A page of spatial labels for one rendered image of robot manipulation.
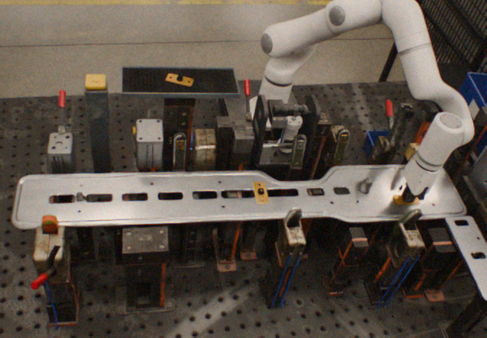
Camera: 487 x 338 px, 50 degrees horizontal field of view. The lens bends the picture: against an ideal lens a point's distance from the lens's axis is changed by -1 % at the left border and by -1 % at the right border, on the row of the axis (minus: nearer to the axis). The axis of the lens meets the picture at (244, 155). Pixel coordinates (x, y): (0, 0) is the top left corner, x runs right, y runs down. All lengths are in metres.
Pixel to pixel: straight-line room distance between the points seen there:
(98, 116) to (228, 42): 2.34
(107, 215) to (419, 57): 0.96
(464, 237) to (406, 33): 0.65
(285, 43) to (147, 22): 2.36
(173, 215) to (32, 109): 0.99
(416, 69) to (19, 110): 1.55
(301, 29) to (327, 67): 2.12
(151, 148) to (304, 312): 0.71
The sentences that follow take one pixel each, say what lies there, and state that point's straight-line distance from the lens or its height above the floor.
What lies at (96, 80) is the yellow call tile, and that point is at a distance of 1.70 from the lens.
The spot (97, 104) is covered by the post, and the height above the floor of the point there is 1.09.
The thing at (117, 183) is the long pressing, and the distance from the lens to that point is 1.60.
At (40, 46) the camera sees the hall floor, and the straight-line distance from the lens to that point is 3.88.
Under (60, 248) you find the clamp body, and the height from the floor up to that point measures 1.06.
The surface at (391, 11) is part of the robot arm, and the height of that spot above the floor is 1.52.
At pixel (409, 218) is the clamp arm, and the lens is 1.59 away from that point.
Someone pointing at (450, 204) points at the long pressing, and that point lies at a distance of 1.82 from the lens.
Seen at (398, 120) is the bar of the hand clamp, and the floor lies 1.16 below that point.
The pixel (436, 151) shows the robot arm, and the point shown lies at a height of 1.26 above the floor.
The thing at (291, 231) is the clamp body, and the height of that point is 1.04.
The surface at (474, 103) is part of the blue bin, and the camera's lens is 2.06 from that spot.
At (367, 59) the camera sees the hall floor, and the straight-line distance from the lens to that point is 4.16.
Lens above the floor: 2.22
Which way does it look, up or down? 46 degrees down
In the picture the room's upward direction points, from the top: 11 degrees clockwise
